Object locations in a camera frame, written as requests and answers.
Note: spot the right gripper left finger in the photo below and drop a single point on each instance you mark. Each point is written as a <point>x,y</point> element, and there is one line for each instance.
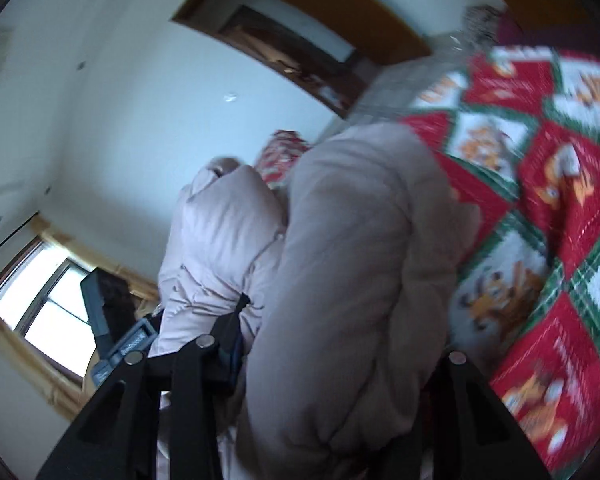
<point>115,436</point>

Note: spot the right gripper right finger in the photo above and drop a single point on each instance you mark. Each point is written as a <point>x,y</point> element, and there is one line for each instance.
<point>462,429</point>

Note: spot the beige puffer coat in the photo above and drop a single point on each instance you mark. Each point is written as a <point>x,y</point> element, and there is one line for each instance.
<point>342,283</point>

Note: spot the pile of clothes on floor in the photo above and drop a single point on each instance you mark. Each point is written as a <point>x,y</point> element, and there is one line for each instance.
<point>485,26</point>

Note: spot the yellow curtain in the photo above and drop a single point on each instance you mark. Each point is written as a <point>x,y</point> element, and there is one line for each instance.
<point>66,399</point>

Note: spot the red patchwork bear bedspread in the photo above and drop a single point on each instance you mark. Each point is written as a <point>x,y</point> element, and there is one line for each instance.
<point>517,134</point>

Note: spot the brown wooden door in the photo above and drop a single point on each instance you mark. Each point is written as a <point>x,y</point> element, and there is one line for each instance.
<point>368,26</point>

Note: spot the window with frame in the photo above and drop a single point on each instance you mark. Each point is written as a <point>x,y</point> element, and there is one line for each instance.
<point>41,301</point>

